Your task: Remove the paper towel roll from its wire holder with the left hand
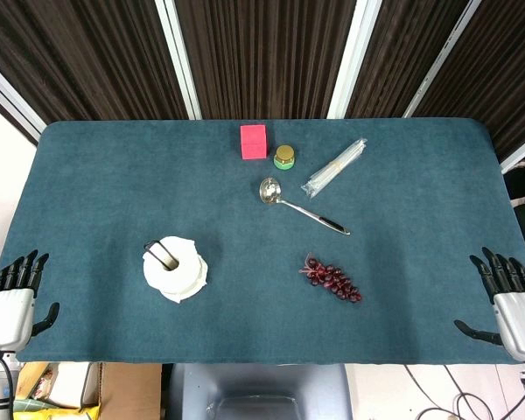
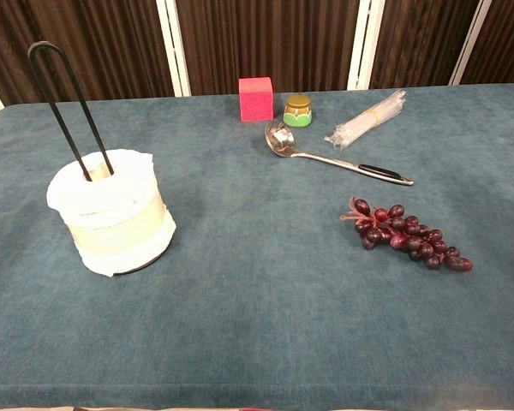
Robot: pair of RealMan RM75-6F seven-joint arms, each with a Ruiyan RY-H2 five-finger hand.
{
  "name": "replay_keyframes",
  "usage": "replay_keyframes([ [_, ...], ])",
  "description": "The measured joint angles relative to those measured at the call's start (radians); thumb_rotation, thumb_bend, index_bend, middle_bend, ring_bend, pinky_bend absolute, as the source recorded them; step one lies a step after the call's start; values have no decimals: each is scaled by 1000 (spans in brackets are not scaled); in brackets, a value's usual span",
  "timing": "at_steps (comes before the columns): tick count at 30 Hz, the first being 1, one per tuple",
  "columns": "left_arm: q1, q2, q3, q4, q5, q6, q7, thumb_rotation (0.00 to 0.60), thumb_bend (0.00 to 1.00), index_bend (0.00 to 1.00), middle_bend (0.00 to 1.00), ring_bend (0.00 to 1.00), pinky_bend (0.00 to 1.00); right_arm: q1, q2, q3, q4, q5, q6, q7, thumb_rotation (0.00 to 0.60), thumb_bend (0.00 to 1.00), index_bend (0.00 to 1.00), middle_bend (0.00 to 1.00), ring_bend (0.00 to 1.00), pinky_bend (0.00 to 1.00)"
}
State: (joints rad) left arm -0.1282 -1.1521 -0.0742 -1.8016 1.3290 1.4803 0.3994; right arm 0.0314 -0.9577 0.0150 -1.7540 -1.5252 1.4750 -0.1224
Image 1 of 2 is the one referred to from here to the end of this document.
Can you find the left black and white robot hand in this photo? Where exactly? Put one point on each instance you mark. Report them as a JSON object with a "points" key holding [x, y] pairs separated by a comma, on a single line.
{"points": [[6, 316]]}

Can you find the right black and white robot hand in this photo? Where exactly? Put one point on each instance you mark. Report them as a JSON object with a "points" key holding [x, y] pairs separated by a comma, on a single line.
{"points": [[520, 324]]}

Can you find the white toilet paper roll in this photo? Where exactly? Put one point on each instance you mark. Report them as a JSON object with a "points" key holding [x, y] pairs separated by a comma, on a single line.
{"points": [[175, 275]]}

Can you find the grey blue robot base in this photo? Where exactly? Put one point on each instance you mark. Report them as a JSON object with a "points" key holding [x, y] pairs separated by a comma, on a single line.
{"points": [[262, 391]]}

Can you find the black metal paper stand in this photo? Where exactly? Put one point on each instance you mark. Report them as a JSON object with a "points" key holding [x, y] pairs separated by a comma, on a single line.
{"points": [[161, 255]]}

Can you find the yellow plastic bag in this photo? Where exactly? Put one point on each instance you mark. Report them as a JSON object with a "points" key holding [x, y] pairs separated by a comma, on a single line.
{"points": [[57, 411]]}

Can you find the brown cardboard box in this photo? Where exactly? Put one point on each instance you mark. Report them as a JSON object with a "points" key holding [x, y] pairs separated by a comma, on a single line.
{"points": [[114, 389]]}

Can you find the dark red plastic grape bunch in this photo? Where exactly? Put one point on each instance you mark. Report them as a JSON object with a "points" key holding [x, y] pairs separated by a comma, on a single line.
{"points": [[332, 278]]}

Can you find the clear plastic straw bundle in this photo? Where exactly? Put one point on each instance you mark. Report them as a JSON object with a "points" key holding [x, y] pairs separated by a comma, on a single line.
{"points": [[335, 167]]}

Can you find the teal blue table cloth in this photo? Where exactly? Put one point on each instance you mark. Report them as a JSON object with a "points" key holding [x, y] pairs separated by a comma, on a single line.
{"points": [[262, 236]]}

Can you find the green jar with gold lid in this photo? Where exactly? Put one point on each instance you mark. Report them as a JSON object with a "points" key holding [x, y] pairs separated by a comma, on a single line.
{"points": [[284, 158]]}

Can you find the pink foam cube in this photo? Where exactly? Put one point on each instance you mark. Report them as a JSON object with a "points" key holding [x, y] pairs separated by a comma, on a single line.
{"points": [[253, 142]]}

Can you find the white partition frame post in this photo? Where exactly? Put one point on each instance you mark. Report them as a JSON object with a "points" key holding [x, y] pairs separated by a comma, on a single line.
{"points": [[521, 156], [9, 98], [442, 57], [177, 57], [348, 57]]}

